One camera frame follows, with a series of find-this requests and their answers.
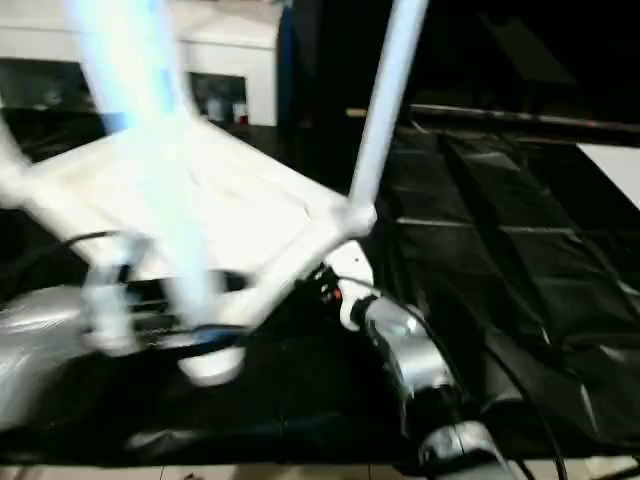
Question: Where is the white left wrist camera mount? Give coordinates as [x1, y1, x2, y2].
[82, 234, 151, 356]

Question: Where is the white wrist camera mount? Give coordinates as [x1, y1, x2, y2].
[324, 239, 381, 332]
[82, 234, 151, 356]

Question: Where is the large black backdrop sheet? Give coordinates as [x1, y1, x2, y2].
[277, 0, 640, 126]

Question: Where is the white plastic table top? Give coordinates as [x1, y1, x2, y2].
[0, 119, 379, 389]

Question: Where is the white plastic table leg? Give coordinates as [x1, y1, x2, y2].
[347, 0, 431, 226]
[59, 0, 246, 389]
[0, 117, 34, 211]

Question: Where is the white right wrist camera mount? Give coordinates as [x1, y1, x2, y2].
[324, 239, 381, 332]

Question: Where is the black plastic table mat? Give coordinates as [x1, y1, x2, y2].
[0, 107, 640, 471]

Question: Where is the long dark metal rod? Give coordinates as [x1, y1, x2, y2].
[409, 103, 640, 134]

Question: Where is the white flat board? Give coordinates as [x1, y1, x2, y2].
[574, 142, 640, 211]

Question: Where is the white glass-door cabinet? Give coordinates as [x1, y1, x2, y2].
[0, 0, 281, 129]

